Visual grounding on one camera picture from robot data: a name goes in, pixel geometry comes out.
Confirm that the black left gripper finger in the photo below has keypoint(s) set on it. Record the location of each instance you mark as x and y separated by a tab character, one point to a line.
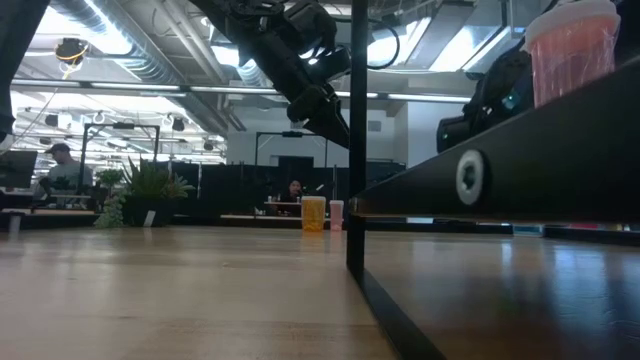
325	122

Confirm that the small pink pill bottle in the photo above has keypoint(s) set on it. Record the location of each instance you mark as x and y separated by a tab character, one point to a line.
336	215
572	55

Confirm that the large orange pill bottle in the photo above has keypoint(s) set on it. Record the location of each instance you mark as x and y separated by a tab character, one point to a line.
313	215

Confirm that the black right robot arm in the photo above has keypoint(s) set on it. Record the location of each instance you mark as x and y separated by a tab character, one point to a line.
495	95

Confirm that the white round shelf fastener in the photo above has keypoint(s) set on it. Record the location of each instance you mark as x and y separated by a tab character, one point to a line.
462	176

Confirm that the person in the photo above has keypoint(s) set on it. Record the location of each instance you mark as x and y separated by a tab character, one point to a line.
65	172
294	191

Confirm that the long ceiling light bar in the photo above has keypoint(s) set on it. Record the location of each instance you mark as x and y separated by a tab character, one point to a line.
430	98

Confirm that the background wooden table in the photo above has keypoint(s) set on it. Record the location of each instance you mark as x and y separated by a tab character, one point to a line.
260	217

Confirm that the black ceiling spotlight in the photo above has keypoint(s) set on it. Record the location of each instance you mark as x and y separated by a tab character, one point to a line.
178	124
208	145

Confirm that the potted green succulent plant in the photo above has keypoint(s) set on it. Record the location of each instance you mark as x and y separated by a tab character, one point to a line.
150	192

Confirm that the black background monitor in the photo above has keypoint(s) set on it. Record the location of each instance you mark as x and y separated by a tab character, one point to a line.
17	170

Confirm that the black background rig frame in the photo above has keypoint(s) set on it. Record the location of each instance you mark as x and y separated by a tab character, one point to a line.
291	134
120	126

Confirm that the black partition wall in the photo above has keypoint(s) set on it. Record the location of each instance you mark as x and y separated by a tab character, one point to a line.
225	190

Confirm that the round black hanging camera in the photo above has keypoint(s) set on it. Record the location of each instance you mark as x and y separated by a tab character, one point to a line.
71	50

